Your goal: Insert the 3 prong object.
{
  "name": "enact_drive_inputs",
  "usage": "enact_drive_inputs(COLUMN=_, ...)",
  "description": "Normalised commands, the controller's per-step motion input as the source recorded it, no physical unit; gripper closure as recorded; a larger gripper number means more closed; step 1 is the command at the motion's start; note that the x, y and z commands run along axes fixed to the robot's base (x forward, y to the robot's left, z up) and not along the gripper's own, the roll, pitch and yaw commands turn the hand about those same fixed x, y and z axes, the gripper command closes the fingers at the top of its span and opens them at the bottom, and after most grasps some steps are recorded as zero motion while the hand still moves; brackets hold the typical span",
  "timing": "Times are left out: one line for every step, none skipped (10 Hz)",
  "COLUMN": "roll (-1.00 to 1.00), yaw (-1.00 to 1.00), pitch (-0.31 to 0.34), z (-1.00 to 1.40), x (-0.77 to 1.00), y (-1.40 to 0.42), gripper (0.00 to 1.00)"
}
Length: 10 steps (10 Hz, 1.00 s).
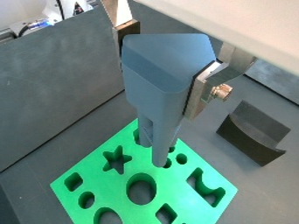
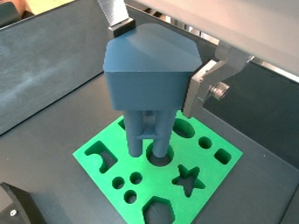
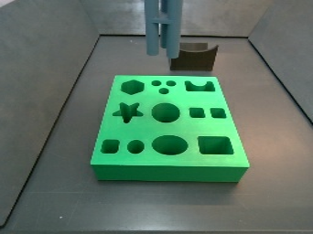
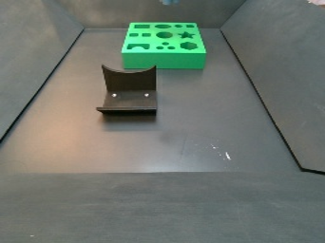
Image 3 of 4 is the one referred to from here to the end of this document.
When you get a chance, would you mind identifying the blue three prong object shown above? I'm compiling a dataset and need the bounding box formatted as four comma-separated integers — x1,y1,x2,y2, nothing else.
145,0,183,59

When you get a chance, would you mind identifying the green shape sorter block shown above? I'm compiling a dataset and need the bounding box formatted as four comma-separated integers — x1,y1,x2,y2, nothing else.
91,75,249,182

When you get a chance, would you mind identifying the dark curved cradle block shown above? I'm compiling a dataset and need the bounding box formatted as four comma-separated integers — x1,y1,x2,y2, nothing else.
170,42,219,71

